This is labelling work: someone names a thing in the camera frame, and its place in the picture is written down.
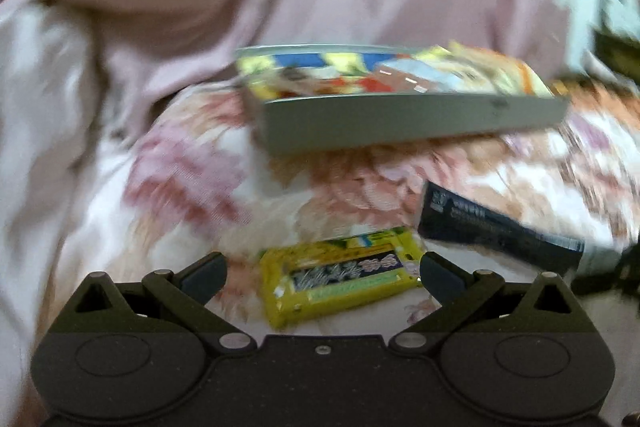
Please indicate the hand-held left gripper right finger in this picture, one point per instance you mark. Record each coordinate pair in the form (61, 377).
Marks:
(440, 277)

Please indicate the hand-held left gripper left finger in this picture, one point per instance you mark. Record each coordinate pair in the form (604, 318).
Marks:
(205, 277)

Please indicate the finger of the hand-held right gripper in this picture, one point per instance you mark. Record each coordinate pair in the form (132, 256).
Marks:
(610, 279)

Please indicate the black snack packet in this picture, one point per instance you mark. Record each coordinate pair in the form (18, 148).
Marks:
(490, 227)

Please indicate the yellow blue snack packet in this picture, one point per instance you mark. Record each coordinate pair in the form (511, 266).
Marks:
(340, 277)

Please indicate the grey plastic tray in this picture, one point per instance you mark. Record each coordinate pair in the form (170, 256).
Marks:
(400, 122)

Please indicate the pile of colourful snack packets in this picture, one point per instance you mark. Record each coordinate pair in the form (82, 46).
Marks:
(350, 72)

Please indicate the floral bedsheet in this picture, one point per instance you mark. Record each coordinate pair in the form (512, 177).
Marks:
(190, 187)

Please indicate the dark wooden furniture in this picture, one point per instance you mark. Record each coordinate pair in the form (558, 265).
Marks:
(610, 47)

